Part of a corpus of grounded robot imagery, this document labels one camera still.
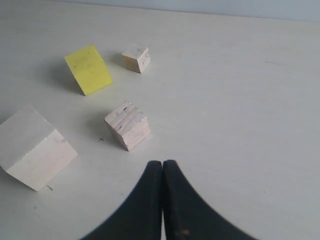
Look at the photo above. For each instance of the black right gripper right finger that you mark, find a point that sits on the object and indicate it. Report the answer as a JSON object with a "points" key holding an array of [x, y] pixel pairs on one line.
{"points": [[187, 216]]}

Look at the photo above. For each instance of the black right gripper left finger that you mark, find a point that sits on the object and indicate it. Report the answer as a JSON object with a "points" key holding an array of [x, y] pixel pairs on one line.
{"points": [[140, 216]]}

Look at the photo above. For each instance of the medium plain wooden cube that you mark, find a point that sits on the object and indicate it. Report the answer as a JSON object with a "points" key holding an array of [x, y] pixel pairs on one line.
{"points": [[128, 125]]}

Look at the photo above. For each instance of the large plain wooden cube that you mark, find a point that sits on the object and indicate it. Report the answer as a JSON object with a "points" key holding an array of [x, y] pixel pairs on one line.
{"points": [[32, 150]]}

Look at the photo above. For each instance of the yellow painted wooden cube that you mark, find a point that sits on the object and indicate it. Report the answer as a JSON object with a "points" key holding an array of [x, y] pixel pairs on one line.
{"points": [[89, 69]]}

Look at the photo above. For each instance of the small plain wooden cube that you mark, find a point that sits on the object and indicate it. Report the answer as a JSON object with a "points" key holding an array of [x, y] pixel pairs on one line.
{"points": [[136, 58]]}

